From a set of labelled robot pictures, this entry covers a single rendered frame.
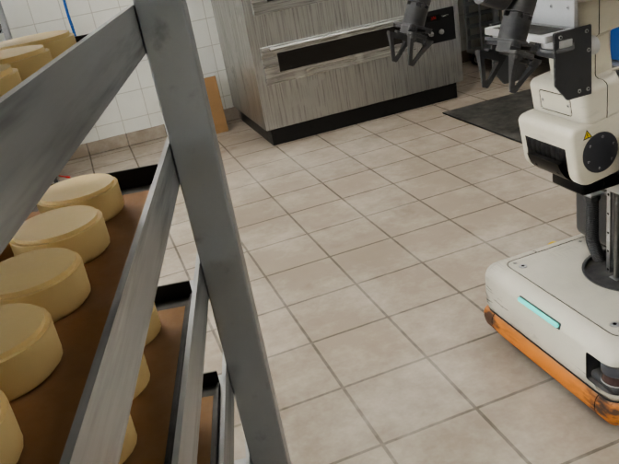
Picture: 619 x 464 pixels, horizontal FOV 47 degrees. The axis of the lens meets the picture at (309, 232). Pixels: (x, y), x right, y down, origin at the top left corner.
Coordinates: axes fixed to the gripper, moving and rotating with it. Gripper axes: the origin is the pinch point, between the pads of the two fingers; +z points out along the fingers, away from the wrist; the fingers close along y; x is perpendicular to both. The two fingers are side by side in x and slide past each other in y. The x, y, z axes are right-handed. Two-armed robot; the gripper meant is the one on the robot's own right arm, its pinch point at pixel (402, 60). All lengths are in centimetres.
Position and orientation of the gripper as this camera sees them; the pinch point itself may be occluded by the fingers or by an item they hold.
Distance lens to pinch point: 190.2
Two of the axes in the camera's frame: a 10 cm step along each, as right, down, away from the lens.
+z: -2.4, 9.4, 2.5
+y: 3.3, 3.2, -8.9
